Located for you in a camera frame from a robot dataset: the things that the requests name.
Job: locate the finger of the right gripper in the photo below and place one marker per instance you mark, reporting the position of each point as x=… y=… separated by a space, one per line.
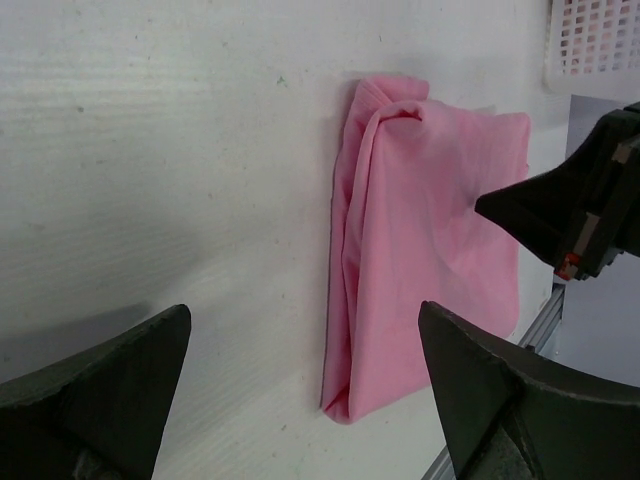
x=537 y=211

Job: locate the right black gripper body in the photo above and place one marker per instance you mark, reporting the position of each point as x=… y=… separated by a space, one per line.
x=604 y=219

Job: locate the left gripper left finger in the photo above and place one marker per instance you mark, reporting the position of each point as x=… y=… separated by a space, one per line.
x=98 y=414

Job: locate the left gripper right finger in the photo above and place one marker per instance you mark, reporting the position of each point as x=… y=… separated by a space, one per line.
x=509 y=413

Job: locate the pink t shirt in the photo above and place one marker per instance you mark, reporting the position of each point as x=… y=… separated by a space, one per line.
x=404 y=230

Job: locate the white plastic basket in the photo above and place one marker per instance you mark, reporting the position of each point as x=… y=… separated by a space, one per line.
x=592 y=49

